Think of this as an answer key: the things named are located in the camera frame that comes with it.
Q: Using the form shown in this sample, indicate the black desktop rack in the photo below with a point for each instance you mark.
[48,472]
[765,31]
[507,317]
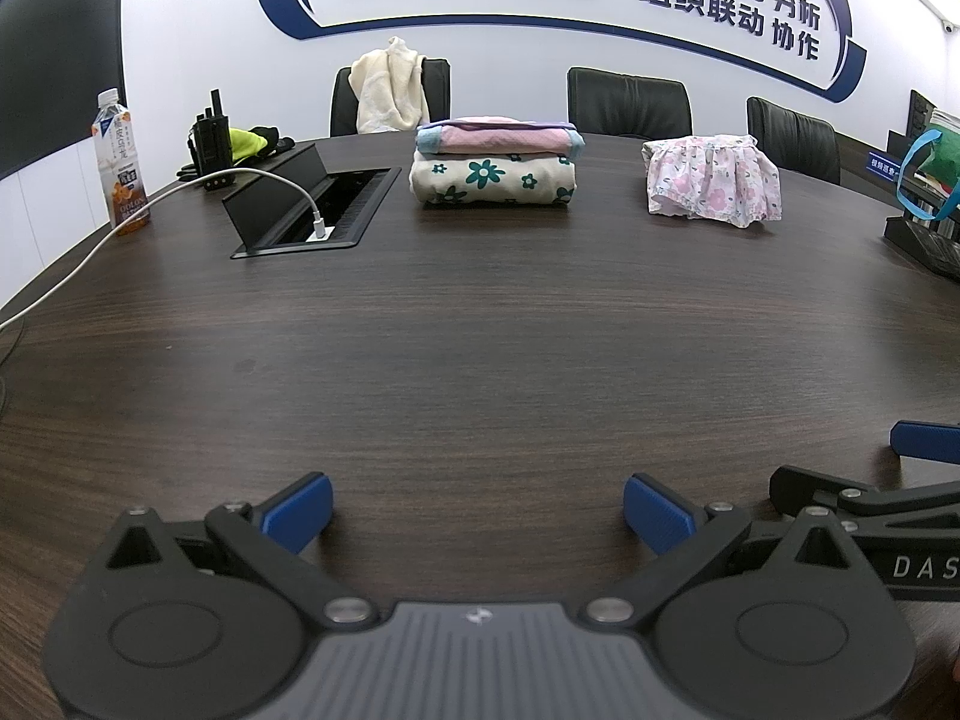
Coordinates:
[922,244]

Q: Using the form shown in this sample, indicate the black wall screen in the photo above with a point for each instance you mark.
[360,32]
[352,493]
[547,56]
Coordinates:
[52,75]

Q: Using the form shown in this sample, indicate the yellow-green cloth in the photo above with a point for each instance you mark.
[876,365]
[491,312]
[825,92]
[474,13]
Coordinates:
[244,146]

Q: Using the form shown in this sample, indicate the blue name plate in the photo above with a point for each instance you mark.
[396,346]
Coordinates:
[883,165]

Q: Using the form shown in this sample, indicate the black handheld radio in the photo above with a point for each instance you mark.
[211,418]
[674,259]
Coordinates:
[210,142]

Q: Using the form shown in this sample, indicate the cream garment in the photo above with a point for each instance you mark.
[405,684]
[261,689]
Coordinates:
[382,90]

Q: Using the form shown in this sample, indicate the folded white green-flowered cloth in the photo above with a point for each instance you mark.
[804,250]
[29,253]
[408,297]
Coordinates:
[487,180]

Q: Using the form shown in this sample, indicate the black office chair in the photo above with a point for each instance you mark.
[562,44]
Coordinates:
[795,135]
[922,112]
[439,90]
[630,101]

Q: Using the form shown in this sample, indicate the folded pink cloth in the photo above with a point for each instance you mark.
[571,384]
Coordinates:
[495,136]

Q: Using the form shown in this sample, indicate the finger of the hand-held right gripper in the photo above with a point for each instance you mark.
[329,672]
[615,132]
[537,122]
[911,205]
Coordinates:
[930,441]
[810,491]

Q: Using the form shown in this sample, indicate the orange label drink bottle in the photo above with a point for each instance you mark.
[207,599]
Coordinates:
[120,165]

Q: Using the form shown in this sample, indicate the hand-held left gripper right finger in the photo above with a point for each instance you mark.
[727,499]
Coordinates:
[656,514]

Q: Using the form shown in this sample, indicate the pink floral dress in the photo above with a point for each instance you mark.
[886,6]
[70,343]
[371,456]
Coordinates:
[705,180]

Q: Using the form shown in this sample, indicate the blue wall lettering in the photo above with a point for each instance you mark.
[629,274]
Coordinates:
[274,7]

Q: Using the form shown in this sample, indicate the black table socket box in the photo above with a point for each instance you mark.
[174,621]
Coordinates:
[277,180]

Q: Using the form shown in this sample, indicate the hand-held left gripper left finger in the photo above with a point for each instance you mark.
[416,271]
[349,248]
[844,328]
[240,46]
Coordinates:
[300,510]

